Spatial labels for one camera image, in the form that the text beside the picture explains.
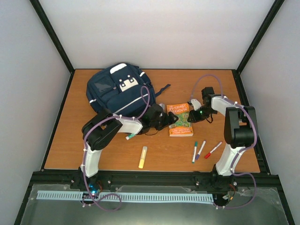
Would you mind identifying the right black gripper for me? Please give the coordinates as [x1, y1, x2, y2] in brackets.
[188, 106, 215, 124]

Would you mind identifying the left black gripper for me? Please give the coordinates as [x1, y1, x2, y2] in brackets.
[150, 112, 180, 132]

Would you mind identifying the orange treehouse book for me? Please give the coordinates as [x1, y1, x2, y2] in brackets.
[167, 103, 194, 137]

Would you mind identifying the navy blue student backpack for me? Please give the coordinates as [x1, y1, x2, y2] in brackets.
[86, 63, 161, 118]

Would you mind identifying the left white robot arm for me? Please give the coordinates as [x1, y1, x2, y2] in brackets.
[80, 104, 179, 189]

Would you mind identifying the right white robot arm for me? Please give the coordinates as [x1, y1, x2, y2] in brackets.
[188, 87, 258, 190]

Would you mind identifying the green whiteboard marker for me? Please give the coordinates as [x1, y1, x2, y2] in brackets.
[192, 141, 198, 164]

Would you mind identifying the purple whiteboard marker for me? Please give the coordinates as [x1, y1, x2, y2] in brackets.
[195, 140, 206, 160]

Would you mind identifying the red whiteboard marker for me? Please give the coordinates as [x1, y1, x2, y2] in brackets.
[204, 142, 222, 159]

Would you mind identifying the green white glue stick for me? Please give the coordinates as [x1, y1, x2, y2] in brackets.
[126, 134, 136, 140]

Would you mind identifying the yellow highlighter marker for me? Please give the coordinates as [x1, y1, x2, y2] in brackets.
[138, 146, 148, 169]

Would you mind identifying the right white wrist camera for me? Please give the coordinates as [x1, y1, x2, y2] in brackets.
[188, 99, 202, 111]

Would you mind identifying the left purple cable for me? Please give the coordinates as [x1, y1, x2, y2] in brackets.
[83, 85, 151, 211]

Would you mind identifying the purple cable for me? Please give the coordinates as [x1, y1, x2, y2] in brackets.
[191, 74, 257, 210]
[83, 85, 151, 211]

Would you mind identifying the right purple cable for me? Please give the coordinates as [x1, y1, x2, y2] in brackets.
[191, 74, 257, 210]

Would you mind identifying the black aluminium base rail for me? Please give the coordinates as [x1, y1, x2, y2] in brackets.
[30, 170, 283, 193]

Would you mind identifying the right black frame post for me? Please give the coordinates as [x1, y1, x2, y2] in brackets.
[236, 0, 285, 73]

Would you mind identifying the black frame post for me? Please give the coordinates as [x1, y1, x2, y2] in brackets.
[236, 0, 285, 73]
[29, 0, 75, 73]

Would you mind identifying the left black frame post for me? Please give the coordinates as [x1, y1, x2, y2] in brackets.
[29, 0, 75, 73]

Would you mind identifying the light blue cable duct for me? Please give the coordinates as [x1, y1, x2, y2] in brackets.
[36, 190, 214, 204]

